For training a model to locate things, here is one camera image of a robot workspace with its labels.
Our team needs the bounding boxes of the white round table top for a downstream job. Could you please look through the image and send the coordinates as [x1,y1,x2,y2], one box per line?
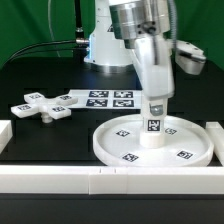
[93,114,214,167]

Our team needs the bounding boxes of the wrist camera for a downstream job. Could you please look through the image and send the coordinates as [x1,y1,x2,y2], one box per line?
[175,41,206,75]

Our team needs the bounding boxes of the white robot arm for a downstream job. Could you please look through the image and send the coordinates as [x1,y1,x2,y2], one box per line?
[85,0,177,118]

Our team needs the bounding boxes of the black cable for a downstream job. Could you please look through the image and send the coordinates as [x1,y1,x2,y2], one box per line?
[6,39,90,64]

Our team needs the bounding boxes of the white cross table base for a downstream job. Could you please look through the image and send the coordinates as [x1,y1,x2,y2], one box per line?
[11,92,78,123]

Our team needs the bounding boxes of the black pole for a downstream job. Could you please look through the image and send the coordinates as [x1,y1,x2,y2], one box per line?
[73,0,84,61]

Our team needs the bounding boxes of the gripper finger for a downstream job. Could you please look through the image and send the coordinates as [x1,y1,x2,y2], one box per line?
[149,100,164,116]

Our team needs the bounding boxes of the white front fence bar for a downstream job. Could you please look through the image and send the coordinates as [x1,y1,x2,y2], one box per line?
[0,165,224,195]

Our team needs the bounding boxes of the white left fence bar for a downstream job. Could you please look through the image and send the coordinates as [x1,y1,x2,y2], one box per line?
[0,120,13,154]

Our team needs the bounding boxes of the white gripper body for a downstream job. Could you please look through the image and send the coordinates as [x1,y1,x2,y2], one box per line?
[133,35,174,100]

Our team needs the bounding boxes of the white marker sheet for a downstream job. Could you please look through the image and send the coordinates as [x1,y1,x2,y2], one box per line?
[69,89,141,109]

